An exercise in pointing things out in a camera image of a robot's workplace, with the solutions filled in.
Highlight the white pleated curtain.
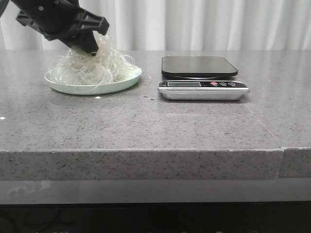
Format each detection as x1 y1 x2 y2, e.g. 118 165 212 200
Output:
0 0 311 51

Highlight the pale green round plate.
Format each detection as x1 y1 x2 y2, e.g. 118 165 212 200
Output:
45 67 142 95

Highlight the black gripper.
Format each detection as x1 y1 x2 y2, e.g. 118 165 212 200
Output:
13 0 109 56

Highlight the white vermicelli noodle bundle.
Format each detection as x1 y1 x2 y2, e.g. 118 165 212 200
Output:
51 33 138 85

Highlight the black silver kitchen scale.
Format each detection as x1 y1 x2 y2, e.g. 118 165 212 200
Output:
158 56 250 101

